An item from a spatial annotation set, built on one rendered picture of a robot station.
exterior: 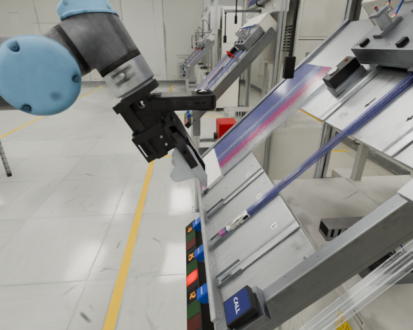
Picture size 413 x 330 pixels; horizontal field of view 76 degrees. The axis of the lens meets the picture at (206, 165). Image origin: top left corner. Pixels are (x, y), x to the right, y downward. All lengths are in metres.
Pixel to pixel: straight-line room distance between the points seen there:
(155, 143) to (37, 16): 9.58
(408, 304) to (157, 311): 1.02
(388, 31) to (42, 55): 0.63
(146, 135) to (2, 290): 1.47
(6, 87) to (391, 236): 0.48
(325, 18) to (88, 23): 1.62
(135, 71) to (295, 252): 0.38
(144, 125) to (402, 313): 0.66
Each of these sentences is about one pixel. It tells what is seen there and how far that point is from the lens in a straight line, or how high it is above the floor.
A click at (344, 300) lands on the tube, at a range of 0.30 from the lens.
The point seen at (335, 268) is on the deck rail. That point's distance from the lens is 0.44.
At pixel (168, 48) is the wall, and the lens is 9.09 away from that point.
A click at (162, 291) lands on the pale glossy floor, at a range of 1.50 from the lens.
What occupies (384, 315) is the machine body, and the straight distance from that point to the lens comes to 0.74.
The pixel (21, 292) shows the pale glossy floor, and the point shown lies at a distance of 1.75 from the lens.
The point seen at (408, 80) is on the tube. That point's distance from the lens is 0.62.
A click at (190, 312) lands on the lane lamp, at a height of 0.65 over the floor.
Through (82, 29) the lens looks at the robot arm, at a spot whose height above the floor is 1.16.
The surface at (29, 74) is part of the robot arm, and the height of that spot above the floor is 1.11.
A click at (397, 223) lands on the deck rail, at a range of 0.44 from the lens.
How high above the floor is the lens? 1.14
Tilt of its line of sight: 24 degrees down
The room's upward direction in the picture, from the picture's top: straight up
